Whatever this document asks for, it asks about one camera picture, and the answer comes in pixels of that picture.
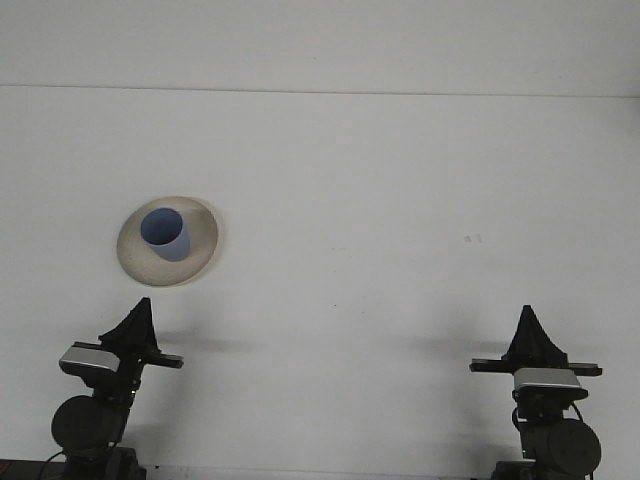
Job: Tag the pale blue cup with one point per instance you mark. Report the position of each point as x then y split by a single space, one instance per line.
167 235

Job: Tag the pale round plate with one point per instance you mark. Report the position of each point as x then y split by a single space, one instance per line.
165 272

